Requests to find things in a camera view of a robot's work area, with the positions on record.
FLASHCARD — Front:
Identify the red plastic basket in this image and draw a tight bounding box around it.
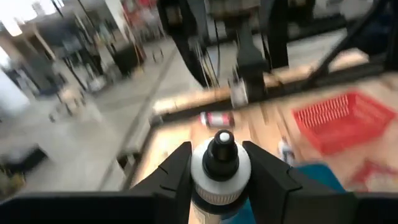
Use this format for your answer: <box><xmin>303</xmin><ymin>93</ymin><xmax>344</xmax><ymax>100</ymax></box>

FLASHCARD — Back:
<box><xmin>291</xmin><ymin>90</ymin><xmax>397</xmax><ymax>156</ymax></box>

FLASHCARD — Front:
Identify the red foil snack packet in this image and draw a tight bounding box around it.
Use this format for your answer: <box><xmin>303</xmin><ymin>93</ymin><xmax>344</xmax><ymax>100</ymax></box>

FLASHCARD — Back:
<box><xmin>348</xmin><ymin>158</ymin><xmax>398</xmax><ymax>193</ymax></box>

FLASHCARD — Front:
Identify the teal plastic bin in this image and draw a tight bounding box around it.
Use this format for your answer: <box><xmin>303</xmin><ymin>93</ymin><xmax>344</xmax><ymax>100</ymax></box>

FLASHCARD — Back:
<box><xmin>221</xmin><ymin>163</ymin><xmax>346</xmax><ymax>224</ymax></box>

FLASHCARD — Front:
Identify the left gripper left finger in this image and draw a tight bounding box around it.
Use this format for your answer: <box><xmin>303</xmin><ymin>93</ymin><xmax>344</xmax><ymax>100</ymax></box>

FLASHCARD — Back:
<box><xmin>130</xmin><ymin>141</ymin><xmax>193</xmax><ymax>224</ymax></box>

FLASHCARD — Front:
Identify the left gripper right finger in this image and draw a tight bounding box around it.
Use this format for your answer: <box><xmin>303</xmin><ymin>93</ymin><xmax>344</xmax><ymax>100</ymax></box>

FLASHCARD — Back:
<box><xmin>242</xmin><ymin>140</ymin><xmax>357</xmax><ymax>224</ymax></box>

